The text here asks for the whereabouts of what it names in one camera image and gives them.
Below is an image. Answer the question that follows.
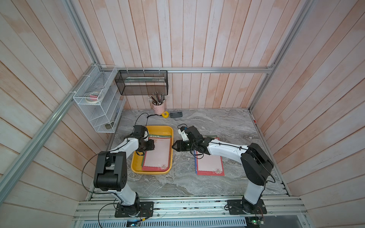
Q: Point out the pencils bundle in cup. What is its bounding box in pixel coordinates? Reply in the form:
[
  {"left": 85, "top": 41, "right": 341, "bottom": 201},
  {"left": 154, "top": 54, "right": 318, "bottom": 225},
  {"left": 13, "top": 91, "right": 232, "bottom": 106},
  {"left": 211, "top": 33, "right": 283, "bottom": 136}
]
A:
[{"left": 149, "top": 92, "right": 166, "bottom": 106}]

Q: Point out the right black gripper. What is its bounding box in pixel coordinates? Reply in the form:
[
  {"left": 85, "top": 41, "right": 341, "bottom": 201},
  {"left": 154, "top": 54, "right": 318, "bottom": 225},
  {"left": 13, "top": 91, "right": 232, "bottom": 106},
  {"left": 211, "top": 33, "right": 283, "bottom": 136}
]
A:
[{"left": 171, "top": 140, "right": 197, "bottom": 152}]

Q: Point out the black mesh wall basket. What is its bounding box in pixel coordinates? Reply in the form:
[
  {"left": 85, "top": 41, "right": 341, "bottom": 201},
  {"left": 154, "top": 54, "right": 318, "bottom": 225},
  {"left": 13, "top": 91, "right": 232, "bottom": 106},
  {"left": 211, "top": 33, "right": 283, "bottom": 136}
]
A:
[{"left": 115, "top": 70, "right": 169, "bottom": 96}]

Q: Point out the yellow plastic storage tray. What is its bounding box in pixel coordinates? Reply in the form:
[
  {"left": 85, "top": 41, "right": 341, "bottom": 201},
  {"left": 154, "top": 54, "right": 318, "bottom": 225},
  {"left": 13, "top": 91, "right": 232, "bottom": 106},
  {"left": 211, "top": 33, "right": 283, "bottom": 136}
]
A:
[{"left": 131, "top": 125, "right": 174, "bottom": 175}]

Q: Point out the tape roll on shelf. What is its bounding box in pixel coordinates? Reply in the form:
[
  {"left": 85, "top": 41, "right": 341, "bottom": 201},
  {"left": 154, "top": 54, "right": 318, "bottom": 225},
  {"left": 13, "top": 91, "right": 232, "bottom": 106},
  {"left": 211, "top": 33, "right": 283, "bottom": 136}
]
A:
[{"left": 85, "top": 91, "right": 104, "bottom": 104}]

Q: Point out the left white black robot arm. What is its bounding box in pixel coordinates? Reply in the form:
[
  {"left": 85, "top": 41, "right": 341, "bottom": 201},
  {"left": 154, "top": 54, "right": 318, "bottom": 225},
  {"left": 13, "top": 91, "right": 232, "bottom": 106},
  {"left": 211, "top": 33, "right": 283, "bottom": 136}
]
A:
[{"left": 93, "top": 125, "right": 155, "bottom": 217}]

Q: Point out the yellow tape measure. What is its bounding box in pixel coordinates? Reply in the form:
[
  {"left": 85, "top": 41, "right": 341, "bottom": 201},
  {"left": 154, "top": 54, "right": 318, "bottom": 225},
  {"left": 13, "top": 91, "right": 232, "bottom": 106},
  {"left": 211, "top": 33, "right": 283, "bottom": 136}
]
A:
[{"left": 162, "top": 111, "right": 169, "bottom": 118}]

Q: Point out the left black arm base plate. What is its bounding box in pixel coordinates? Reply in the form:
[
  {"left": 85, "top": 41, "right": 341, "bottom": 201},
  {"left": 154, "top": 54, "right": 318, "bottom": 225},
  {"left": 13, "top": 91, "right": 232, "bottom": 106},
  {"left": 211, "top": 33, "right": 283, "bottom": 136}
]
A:
[{"left": 115, "top": 201, "right": 154, "bottom": 218}]

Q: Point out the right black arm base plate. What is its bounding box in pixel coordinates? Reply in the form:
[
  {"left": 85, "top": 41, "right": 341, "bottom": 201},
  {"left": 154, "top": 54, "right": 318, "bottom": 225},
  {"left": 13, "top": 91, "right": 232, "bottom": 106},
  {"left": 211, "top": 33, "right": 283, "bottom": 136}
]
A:
[{"left": 225, "top": 198, "right": 267, "bottom": 215}]

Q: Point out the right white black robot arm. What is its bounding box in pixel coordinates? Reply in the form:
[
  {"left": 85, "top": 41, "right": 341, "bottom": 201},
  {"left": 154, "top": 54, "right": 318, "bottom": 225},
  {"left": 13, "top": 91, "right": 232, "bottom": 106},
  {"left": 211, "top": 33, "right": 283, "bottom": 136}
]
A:
[{"left": 172, "top": 126, "right": 274, "bottom": 206}]

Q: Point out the white wire shelf rack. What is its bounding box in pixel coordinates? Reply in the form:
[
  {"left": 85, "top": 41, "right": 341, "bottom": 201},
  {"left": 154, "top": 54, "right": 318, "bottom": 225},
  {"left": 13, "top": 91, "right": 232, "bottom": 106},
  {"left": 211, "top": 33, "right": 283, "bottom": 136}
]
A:
[{"left": 73, "top": 65, "right": 125, "bottom": 133}]

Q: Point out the red bordered stationery paper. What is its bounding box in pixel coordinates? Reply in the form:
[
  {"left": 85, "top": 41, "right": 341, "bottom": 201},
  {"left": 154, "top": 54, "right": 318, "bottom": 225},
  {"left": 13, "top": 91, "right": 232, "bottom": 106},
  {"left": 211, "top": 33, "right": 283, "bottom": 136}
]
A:
[
  {"left": 196, "top": 152, "right": 225, "bottom": 176},
  {"left": 142, "top": 138, "right": 171, "bottom": 172}
]

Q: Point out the pink pencil cup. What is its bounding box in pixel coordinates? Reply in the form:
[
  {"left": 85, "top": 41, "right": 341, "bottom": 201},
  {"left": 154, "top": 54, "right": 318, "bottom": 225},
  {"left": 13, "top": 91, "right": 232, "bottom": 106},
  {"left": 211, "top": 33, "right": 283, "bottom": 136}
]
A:
[{"left": 153, "top": 104, "right": 165, "bottom": 115}]

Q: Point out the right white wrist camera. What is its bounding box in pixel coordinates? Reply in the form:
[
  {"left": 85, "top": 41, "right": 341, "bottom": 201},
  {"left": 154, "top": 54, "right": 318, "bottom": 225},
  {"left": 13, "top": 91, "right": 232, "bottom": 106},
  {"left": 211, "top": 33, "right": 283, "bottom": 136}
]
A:
[{"left": 178, "top": 129, "right": 189, "bottom": 142}]

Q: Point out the aluminium front rail frame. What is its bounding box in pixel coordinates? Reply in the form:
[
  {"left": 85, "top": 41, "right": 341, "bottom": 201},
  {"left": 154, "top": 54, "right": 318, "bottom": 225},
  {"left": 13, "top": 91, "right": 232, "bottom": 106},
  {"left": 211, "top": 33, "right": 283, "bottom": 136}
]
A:
[{"left": 72, "top": 195, "right": 313, "bottom": 228}]

